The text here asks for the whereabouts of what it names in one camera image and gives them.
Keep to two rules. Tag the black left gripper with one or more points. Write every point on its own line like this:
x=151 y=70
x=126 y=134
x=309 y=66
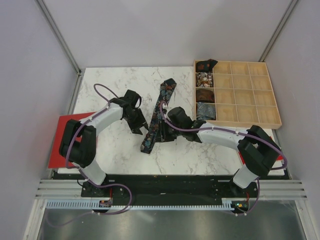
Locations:
x=141 y=122

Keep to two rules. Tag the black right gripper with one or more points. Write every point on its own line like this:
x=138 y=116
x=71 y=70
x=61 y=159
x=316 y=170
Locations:
x=162 y=136

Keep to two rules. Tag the dark blue floral tie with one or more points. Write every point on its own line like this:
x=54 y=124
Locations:
x=165 y=92

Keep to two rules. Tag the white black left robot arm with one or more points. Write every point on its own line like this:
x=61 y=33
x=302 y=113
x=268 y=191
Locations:
x=79 y=140

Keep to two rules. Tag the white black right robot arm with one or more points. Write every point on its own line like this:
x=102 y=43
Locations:
x=255 y=146

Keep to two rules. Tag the grey blue rolled tie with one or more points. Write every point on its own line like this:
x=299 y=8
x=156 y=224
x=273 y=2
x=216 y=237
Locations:
x=205 y=111

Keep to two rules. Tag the dark brown rolled tie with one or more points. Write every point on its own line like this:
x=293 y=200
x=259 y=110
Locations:
x=205 y=96

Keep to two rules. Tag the multicolour patterned rolled tie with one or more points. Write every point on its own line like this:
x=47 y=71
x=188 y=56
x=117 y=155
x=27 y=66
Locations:
x=204 y=80

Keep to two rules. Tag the black orange rolled tie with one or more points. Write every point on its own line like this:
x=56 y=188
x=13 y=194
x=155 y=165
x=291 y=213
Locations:
x=205 y=66

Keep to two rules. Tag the wooden compartment tray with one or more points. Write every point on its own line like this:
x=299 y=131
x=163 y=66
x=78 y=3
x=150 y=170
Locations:
x=243 y=95

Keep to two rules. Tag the red flat box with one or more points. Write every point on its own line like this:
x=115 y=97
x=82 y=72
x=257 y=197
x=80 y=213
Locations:
x=56 y=160

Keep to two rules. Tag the red treehouse children's book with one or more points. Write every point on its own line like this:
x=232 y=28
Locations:
x=277 y=164

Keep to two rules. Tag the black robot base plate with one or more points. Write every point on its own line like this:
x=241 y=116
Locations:
x=169 y=189

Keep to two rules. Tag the white slotted cable duct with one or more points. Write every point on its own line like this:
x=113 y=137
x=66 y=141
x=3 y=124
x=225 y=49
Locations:
x=77 y=204

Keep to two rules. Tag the grey aluminium frame post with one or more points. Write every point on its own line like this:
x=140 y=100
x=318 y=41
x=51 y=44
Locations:
x=58 y=35

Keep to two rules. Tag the grey right frame post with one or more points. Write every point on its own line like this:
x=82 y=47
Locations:
x=279 y=29

